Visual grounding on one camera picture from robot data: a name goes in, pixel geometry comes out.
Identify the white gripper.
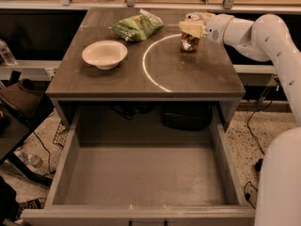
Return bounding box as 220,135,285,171
179,12,233,45

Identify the orange soda can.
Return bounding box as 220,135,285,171
180,12,205,53

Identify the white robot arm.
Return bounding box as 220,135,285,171
179,12,301,226

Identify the grey cabinet with top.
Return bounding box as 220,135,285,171
47,8,245,124

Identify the open grey top drawer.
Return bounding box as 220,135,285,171
23,105,255,226

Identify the green chip bag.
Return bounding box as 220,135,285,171
110,9,164,42

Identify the black bag under cabinet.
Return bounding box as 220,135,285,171
161,102,212,131

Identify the white bowl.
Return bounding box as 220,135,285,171
82,40,128,70

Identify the brown office chair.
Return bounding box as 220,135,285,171
0,71,54,186

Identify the clear plastic water bottle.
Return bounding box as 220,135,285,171
0,40,17,66

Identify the plastic bottle on floor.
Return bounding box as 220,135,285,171
15,151,47,175

